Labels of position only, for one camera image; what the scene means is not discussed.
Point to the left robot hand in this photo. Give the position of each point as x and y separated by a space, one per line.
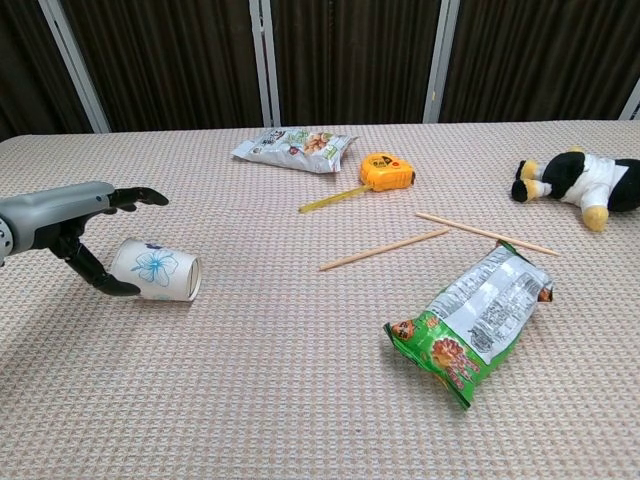
55 215

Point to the white paper cup blue flower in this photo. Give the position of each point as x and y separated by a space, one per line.
160 272

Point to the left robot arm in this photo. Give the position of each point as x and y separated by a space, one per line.
3 240

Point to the black pleated curtain panel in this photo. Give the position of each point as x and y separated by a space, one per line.
540 55
175 60
350 60
30 65

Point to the white snack bag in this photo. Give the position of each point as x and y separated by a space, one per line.
295 147

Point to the beige woven tablecloth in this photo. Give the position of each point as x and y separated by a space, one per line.
250 375

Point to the wooden chopstick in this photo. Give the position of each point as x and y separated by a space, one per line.
385 249
487 234

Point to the yellow tape measure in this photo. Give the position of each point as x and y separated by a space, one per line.
385 172

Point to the green snack bag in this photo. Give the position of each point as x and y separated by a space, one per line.
475 320

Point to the black white plush cow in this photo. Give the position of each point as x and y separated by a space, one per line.
585 180

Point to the grey metal partition post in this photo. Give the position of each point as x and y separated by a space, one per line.
440 60
264 60
631 102
75 65

